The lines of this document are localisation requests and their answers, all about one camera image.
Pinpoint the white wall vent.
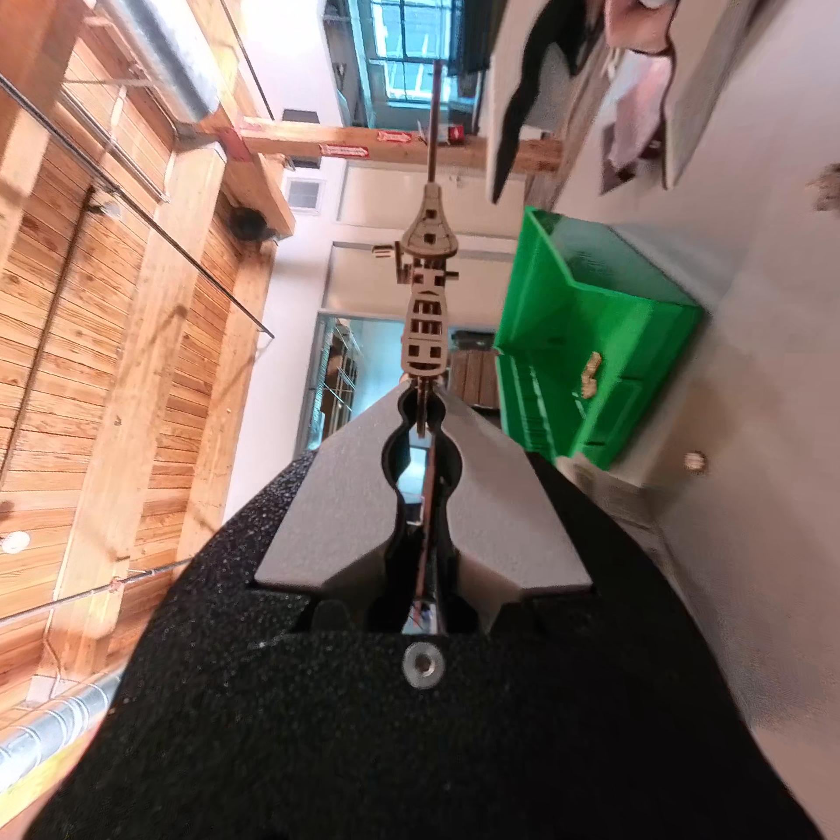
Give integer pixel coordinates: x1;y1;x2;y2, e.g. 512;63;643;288
284;176;327;215

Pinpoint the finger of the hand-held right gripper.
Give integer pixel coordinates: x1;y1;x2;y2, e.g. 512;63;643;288
661;0;763;189
599;54;672;196

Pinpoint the glass door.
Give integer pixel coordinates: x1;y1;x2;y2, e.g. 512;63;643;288
295;312;411;455

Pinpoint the wooden ceiling beam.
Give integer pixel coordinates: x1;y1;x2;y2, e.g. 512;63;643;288
36;144;280;693

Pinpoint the silver ventilation duct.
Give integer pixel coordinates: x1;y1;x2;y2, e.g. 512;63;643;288
0;668;127;783
108;0;222;127

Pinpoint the black round ceiling fixture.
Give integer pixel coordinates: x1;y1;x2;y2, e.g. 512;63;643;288
228;206;271;245

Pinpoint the brown wooden piece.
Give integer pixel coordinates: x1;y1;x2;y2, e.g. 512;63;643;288
810;163;840;213

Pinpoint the dark cloth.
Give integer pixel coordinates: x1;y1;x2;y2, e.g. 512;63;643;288
491;0;599;205

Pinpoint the wooden bench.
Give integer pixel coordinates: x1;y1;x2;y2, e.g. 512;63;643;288
451;350;501;409

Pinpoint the person's right hand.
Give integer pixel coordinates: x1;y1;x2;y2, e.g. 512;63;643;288
602;0;678;56

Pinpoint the wooden column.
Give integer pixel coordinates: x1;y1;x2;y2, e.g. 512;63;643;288
239;120;565;176

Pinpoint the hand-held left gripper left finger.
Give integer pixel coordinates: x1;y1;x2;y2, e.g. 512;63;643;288
252;381;422;632

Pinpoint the large window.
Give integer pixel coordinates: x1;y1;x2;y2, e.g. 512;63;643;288
354;0;490;109

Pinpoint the green plastic bin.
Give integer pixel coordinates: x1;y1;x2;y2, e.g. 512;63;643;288
493;206;705;472

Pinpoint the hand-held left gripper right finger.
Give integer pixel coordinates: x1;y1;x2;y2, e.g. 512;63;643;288
425;384;595;634

